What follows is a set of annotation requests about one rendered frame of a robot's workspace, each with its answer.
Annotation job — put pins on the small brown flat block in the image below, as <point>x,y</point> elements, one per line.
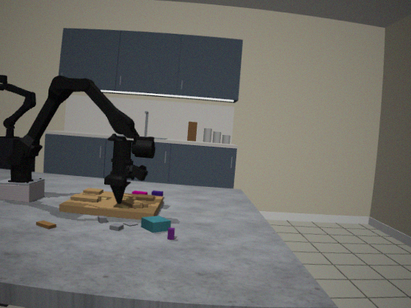
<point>45,224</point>

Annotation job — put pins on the tan wooden puzzle board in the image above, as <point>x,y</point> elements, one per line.
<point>90,202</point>

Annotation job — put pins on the teal rectangular block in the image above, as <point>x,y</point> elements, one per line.
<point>155,223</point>

